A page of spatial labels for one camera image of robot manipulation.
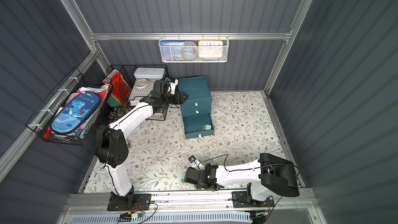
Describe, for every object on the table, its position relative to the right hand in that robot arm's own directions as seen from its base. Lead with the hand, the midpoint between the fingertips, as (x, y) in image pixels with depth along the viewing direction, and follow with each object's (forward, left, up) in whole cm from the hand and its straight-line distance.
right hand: (201, 173), depth 81 cm
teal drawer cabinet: (+33, +3, +2) cm, 33 cm away
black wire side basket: (+30, +63, +34) cm, 78 cm away
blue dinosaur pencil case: (+14, +53, +34) cm, 65 cm away
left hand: (+37, +9, +20) cm, 43 cm away
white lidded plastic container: (+58, +35, +22) cm, 71 cm away
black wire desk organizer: (+52, +47, +17) cm, 72 cm away
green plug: (+28, -3, +1) cm, 29 cm away
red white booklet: (+50, +56, +15) cm, 77 cm away
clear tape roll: (+50, +39, +19) cm, 66 cm away
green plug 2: (-2, +10, 0) cm, 10 cm away
